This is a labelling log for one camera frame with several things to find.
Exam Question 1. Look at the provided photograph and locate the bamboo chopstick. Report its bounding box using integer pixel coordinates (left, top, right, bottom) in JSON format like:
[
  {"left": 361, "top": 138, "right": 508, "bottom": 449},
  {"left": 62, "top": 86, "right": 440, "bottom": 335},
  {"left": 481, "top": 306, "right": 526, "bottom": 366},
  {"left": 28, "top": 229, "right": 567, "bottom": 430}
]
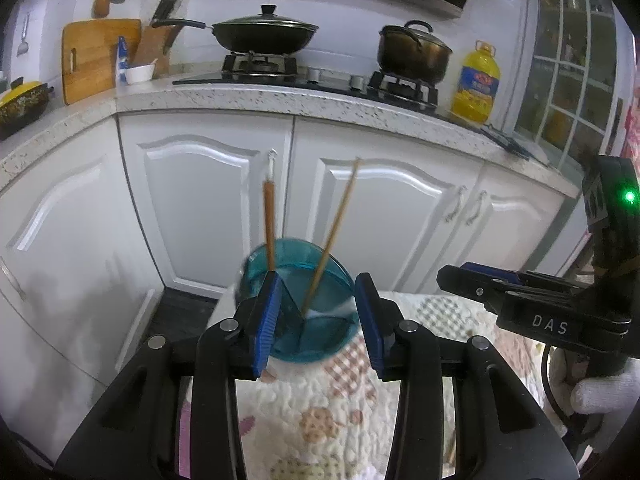
[{"left": 300, "top": 157, "right": 361, "bottom": 318}]

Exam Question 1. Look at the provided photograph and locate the metal spoon brown wooden handle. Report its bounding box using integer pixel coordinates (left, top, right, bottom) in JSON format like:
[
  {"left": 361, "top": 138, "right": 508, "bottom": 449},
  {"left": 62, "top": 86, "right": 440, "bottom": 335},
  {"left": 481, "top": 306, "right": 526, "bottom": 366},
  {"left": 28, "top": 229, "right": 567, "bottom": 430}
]
[{"left": 262, "top": 150, "right": 277, "bottom": 271}]

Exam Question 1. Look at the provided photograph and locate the white gloved hand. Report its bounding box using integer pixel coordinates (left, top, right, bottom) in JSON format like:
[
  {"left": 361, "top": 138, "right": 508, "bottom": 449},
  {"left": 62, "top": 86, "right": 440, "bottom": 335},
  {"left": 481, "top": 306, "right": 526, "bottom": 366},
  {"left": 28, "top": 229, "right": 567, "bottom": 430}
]
[{"left": 570, "top": 366, "right": 639, "bottom": 414}]

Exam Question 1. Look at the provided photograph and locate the white utensil holder teal rim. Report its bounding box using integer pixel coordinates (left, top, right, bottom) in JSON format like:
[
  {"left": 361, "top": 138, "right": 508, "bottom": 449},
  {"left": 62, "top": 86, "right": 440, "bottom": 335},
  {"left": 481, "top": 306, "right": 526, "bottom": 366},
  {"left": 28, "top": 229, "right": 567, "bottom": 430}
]
[{"left": 234, "top": 238, "right": 359, "bottom": 363}]

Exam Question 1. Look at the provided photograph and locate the patchwork quilted table cloth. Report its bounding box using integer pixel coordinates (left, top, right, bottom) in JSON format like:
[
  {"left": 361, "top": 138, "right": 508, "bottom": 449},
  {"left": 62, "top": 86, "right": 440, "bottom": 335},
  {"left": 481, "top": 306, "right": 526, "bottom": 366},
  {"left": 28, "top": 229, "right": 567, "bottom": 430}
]
[{"left": 235, "top": 292, "right": 544, "bottom": 479}]

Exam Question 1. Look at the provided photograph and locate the white cabinet door right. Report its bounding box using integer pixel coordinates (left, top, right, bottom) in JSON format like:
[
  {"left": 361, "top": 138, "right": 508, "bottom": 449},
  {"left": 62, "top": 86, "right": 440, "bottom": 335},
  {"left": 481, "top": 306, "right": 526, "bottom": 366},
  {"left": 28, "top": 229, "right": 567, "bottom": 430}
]
[{"left": 284, "top": 119, "right": 564, "bottom": 294}]

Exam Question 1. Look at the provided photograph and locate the white cabinet door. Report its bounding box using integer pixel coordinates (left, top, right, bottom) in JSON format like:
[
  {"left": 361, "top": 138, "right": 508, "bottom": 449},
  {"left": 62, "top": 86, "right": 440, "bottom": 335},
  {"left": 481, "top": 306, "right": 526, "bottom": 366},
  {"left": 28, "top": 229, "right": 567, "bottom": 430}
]
[
  {"left": 284, "top": 119, "right": 564, "bottom": 294},
  {"left": 1, "top": 119, "right": 163, "bottom": 458},
  {"left": 118, "top": 110, "right": 294, "bottom": 298}
]

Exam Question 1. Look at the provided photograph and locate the white cabinet door left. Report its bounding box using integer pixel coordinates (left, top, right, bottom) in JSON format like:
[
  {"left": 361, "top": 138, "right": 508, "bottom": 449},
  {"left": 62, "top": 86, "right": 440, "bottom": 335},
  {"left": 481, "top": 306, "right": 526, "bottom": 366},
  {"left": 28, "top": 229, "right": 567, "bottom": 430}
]
[{"left": 1, "top": 119, "right": 163, "bottom": 458}]

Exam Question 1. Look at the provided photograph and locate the white cabinet door middle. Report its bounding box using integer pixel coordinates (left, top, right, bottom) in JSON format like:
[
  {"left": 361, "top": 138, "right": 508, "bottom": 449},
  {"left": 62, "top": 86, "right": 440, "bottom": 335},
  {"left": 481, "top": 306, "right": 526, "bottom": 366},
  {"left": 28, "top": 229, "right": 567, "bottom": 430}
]
[{"left": 118, "top": 110, "right": 294, "bottom": 298}]

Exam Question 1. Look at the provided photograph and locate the yellow cooking oil bottle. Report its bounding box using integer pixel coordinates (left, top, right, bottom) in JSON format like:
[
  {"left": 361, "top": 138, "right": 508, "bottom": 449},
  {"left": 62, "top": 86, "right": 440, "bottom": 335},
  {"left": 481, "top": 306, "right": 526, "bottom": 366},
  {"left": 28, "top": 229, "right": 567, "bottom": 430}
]
[{"left": 450, "top": 40, "right": 501, "bottom": 124}]

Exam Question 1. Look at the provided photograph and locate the glass pane door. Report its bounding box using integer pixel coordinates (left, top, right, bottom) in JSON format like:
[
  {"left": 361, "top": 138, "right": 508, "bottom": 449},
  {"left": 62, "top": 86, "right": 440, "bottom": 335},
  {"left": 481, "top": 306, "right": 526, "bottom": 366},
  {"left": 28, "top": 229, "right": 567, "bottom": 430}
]
[{"left": 514, "top": 0, "right": 618, "bottom": 176}]

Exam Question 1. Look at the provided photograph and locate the dark stock pot with lid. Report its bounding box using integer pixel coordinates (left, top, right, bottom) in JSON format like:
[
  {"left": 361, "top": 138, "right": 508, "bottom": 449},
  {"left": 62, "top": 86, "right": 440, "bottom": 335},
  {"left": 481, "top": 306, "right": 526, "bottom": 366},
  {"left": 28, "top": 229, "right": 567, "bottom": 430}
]
[{"left": 378, "top": 20, "right": 452, "bottom": 86}]

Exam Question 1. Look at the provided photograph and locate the speckled stone countertop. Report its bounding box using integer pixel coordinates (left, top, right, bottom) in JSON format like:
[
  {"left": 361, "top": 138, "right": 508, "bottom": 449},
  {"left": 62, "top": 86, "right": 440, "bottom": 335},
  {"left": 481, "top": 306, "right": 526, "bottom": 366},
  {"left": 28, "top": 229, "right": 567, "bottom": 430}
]
[{"left": 1, "top": 77, "right": 580, "bottom": 198}]

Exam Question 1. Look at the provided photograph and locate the black gas stove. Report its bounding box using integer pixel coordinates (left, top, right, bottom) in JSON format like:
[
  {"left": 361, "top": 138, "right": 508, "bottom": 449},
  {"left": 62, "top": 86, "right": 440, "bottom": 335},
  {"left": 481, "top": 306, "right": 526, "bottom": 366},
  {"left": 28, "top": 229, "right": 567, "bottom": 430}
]
[{"left": 172, "top": 52, "right": 438, "bottom": 114}]

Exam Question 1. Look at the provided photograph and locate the small white bowl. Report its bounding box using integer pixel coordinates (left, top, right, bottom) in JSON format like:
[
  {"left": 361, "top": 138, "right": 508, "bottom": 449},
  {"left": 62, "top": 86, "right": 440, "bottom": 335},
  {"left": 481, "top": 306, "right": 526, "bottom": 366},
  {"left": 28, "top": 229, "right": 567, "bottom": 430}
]
[{"left": 125, "top": 63, "right": 155, "bottom": 86}]

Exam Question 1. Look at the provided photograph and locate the wooden knife block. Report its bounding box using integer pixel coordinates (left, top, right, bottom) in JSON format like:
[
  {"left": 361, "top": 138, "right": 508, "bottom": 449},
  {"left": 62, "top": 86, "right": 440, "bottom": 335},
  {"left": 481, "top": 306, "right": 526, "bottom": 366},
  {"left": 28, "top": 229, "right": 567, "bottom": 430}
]
[{"left": 129, "top": 0, "right": 182, "bottom": 78}]

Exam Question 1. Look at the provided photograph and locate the black wok with lid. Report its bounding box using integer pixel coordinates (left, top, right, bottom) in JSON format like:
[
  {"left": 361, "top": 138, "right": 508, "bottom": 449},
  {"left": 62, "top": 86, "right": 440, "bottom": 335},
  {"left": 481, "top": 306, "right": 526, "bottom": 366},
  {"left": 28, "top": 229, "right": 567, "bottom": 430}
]
[{"left": 151, "top": 4, "right": 319, "bottom": 56}]

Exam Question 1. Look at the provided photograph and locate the yellow black casserole pot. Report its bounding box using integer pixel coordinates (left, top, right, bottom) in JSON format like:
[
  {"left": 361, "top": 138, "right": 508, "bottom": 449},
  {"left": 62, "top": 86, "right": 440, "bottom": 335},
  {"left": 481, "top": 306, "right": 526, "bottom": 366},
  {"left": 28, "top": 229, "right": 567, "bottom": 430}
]
[{"left": 0, "top": 77, "right": 53, "bottom": 140}]

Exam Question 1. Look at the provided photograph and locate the wooden cutting board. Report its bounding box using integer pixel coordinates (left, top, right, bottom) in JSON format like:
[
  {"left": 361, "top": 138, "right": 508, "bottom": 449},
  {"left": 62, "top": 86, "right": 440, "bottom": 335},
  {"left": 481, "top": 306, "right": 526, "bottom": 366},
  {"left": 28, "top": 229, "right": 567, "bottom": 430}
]
[{"left": 61, "top": 18, "right": 141, "bottom": 105}]

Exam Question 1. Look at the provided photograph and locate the black cable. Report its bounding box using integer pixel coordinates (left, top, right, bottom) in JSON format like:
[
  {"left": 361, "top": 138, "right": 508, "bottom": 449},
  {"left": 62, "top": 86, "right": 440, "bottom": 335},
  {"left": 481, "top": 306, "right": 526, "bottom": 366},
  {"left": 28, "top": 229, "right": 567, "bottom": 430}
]
[{"left": 541, "top": 341, "right": 582, "bottom": 441}]

